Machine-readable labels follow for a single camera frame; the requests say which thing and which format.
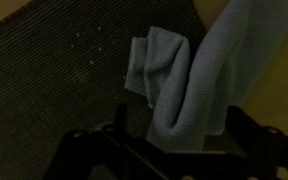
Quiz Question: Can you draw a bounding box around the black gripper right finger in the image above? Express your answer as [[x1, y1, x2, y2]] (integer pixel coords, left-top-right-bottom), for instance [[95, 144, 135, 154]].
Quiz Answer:
[[225, 105, 288, 180]]

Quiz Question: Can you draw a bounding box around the blue microfiber towel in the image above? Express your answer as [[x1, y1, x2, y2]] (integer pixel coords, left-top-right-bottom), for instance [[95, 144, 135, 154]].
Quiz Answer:
[[125, 0, 288, 151]]

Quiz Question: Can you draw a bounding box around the dark placemat under plate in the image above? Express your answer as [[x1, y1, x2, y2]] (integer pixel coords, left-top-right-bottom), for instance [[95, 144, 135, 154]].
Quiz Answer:
[[0, 0, 205, 180]]

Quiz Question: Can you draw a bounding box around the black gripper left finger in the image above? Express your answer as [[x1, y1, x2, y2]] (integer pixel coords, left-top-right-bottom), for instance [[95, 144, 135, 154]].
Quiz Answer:
[[43, 103, 172, 180]]

